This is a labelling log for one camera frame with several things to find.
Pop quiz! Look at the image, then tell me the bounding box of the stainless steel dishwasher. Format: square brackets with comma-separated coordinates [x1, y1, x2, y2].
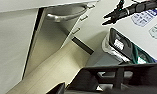
[22, 2, 96, 81]

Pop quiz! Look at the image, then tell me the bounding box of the white drawer unit narrow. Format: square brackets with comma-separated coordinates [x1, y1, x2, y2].
[71, 1, 108, 48]

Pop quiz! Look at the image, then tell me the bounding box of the white under-sink cabinet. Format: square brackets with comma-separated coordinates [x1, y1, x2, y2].
[0, 8, 40, 94]

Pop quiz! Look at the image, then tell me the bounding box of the colourful wall poster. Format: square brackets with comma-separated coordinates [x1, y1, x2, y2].
[129, 7, 157, 42]

